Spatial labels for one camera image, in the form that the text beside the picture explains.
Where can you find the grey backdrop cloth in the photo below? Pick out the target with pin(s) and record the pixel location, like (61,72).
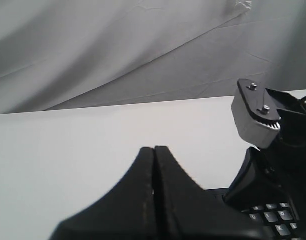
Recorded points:
(69,54)

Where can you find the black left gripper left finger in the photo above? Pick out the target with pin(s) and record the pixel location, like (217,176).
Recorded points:
(126,212)

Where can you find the black acer keyboard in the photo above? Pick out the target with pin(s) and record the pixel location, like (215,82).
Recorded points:
(277,220)

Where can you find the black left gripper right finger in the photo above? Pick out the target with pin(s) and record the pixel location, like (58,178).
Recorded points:
(187,212)

